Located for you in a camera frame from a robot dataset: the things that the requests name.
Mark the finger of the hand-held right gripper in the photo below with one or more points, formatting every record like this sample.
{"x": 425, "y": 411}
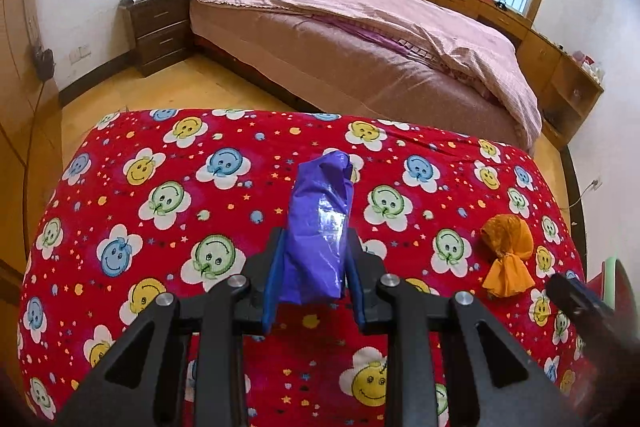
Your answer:
{"x": 580, "y": 302}

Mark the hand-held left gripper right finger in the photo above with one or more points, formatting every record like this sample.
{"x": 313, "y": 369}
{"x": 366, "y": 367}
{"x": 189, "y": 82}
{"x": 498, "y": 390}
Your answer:
{"x": 357, "y": 292}

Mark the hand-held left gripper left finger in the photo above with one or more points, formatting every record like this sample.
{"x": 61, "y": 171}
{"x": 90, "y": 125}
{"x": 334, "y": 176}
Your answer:
{"x": 272, "y": 289}

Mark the red bucket with green rim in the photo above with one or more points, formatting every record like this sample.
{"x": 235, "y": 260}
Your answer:
{"x": 611, "y": 274}

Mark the purple plastic wrapper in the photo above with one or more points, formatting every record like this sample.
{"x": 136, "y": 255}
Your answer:
{"x": 315, "y": 227}

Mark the orange wrapper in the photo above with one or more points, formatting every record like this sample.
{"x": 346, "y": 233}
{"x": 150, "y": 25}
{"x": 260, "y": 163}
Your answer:
{"x": 505, "y": 237}

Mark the red smiley-flower printed cloth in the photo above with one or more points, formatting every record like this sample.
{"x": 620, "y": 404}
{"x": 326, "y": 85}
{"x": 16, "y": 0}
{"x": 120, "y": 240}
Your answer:
{"x": 150, "y": 167}

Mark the wooden corner shelf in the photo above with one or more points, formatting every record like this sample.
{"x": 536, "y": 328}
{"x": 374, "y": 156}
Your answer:
{"x": 570, "y": 102}

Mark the small bottles on shelf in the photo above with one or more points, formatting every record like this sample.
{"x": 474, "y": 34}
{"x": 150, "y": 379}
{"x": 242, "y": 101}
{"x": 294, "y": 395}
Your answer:
{"x": 590, "y": 67}

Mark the wooden bed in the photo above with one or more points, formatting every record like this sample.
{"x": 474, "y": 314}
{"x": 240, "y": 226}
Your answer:
{"x": 310, "y": 57}

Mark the low wooden cabinet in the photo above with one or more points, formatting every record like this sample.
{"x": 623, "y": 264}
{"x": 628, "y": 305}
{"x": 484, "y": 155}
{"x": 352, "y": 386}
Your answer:
{"x": 537, "y": 57}

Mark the pink blanket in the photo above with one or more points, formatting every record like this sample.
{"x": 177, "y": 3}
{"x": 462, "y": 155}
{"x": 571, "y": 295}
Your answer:
{"x": 380, "y": 12}

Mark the dark wooden nightstand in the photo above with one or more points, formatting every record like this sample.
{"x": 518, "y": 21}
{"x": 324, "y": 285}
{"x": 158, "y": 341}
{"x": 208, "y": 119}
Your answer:
{"x": 160, "y": 32}

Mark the wooden wardrobe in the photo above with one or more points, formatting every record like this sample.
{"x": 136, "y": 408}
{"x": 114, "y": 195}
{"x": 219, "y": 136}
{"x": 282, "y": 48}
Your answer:
{"x": 20, "y": 107}

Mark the white wall socket with plug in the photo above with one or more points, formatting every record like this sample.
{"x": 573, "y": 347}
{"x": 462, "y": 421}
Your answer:
{"x": 596, "y": 184}

